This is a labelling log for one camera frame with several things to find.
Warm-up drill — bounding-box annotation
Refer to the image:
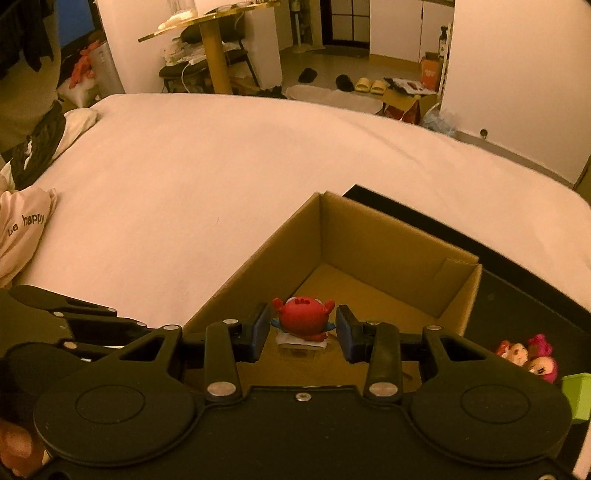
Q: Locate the black chair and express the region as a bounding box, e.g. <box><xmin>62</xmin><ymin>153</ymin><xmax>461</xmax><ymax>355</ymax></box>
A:
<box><xmin>159</xmin><ymin>18</ymin><xmax>259</xmax><ymax>93</ymax></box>

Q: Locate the red crab toy figure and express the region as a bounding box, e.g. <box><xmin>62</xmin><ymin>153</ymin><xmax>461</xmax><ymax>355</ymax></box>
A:
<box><xmin>270</xmin><ymin>296</ymin><xmax>335</xmax><ymax>356</ymax></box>

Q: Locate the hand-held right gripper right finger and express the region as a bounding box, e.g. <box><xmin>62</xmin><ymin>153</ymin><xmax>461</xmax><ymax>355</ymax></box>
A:
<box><xmin>336</xmin><ymin>305</ymin><xmax>497</xmax><ymax>401</ymax></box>

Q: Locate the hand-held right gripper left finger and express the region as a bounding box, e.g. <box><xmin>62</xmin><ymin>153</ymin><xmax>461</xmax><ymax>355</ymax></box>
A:
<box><xmin>117</xmin><ymin>304</ymin><xmax>271</xmax><ymax>401</ymax></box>

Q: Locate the orange stuffed toy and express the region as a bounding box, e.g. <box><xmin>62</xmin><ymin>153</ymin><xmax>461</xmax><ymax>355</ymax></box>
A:
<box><xmin>69</xmin><ymin>41</ymin><xmax>103</xmax><ymax>89</ymax></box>

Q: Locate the person's left hand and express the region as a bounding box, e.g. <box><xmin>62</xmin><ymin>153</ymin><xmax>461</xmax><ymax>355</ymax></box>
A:
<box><xmin>0</xmin><ymin>416</ymin><xmax>44</xmax><ymax>477</ymax></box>

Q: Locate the dark striped cloth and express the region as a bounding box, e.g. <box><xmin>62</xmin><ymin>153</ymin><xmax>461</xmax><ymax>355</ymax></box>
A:
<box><xmin>0</xmin><ymin>99</ymin><xmax>68</xmax><ymax>190</ymax></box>

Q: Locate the round gold table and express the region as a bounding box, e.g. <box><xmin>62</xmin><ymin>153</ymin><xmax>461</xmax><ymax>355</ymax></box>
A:
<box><xmin>137</xmin><ymin>0</ymin><xmax>281</xmax><ymax>95</ymax></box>

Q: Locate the pink printed shirt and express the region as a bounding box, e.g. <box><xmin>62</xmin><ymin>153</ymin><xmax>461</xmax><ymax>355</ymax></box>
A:
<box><xmin>0</xmin><ymin>187</ymin><xmax>58</xmax><ymax>289</ymax></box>

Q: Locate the brown floor cardboard box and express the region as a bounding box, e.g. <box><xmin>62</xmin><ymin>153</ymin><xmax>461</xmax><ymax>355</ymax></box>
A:
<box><xmin>382</xmin><ymin>78</ymin><xmax>438</xmax><ymax>124</ymax></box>

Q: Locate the orange box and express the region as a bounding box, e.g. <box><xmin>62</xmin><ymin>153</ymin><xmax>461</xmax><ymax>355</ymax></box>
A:
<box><xmin>421</xmin><ymin>52</ymin><xmax>443</xmax><ymax>90</ymax></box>

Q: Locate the pink-haired doll head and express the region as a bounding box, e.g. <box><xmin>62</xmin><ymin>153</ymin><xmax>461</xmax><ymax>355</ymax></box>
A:
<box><xmin>526</xmin><ymin>333</ymin><xmax>559</xmax><ymax>384</ymax></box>

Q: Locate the white standing fan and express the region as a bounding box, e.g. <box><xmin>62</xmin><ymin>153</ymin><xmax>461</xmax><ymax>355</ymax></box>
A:
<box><xmin>291</xmin><ymin>0</ymin><xmax>315</xmax><ymax>54</ymax></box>

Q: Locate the small pale-haired doll figure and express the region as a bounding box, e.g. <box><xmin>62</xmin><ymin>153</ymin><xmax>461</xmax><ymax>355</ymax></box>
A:
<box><xmin>496</xmin><ymin>340</ymin><xmax>529</xmax><ymax>367</ymax></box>

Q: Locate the black tray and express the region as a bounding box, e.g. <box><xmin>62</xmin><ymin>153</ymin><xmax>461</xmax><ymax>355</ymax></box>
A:
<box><xmin>344</xmin><ymin>185</ymin><xmax>591</xmax><ymax>480</ymax></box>

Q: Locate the white floor mat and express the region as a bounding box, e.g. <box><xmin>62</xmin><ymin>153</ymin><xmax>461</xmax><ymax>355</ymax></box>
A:
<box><xmin>285</xmin><ymin>84</ymin><xmax>384</xmax><ymax>114</ymax></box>

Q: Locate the green cube container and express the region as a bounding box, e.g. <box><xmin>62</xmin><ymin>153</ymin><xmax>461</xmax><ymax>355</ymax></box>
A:
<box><xmin>561</xmin><ymin>373</ymin><xmax>591</xmax><ymax>425</ymax></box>

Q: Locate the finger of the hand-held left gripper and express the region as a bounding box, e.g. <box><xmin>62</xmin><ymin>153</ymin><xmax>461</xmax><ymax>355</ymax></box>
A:
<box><xmin>53</xmin><ymin>316</ymin><xmax>153</xmax><ymax>352</ymax></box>
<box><xmin>9</xmin><ymin>285</ymin><xmax>118</xmax><ymax>319</ymax></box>

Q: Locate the olive hanging cloth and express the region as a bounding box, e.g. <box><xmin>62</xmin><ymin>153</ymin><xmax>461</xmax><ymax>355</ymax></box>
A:
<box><xmin>0</xmin><ymin>0</ymin><xmax>63</xmax><ymax>155</ymax></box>

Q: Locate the white pillow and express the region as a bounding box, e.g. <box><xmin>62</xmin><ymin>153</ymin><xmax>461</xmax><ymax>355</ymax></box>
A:
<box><xmin>55</xmin><ymin>108</ymin><xmax>100</xmax><ymax>158</ymax></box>

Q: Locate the blue plastic bag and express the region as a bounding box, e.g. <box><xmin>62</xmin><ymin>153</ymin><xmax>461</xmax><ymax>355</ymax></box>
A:
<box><xmin>420</xmin><ymin>104</ymin><xmax>459</xmax><ymax>138</ymax></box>

